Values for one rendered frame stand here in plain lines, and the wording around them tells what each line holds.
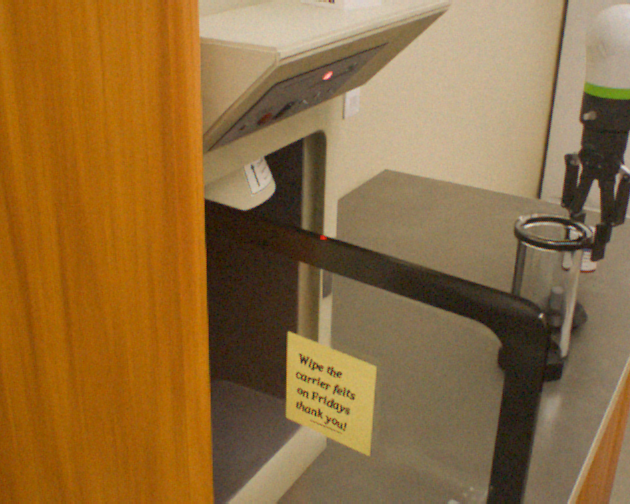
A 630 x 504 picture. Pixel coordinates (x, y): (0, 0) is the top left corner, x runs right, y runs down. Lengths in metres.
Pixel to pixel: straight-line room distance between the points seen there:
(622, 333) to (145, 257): 1.03
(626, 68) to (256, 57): 0.94
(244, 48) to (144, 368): 0.23
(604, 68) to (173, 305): 1.00
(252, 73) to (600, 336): 0.98
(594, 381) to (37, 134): 0.94
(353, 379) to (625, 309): 1.00
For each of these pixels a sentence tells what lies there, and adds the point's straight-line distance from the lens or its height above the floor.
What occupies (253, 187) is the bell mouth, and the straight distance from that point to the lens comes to 0.83.
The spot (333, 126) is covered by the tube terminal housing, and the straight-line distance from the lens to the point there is 0.91.
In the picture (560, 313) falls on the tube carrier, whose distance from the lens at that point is 1.25.
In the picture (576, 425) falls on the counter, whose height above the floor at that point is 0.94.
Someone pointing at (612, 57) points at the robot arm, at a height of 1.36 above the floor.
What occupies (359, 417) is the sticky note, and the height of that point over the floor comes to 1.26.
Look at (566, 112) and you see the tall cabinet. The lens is 3.78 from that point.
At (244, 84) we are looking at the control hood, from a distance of 0.59.
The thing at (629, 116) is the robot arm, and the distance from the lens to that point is 1.47.
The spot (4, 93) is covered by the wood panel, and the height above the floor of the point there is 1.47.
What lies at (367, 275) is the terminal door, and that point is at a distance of 0.56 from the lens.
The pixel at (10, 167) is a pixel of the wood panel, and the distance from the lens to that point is 0.64.
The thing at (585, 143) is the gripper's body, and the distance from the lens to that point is 1.49.
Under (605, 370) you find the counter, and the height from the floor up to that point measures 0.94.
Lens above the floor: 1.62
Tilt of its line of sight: 25 degrees down
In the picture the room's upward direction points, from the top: 2 degrees clockwise
